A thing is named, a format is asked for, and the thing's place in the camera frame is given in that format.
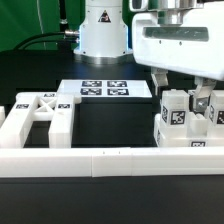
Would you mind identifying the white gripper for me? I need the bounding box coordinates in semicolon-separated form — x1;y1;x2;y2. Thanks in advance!
129;0;224;113

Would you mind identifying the white U-shaped obstacle fence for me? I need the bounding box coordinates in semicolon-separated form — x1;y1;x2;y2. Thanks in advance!
0;105;224;178

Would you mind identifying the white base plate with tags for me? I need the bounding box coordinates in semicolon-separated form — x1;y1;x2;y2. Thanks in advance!
57;80;152;98

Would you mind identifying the white chair back frame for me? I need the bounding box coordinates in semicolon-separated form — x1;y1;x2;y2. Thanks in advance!
0;92;82;149

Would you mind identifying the white chair seat part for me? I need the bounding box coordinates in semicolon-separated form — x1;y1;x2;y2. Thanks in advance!
154;112;224;147

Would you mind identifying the black cable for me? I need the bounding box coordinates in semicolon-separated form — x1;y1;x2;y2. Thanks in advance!
13;29;81;52

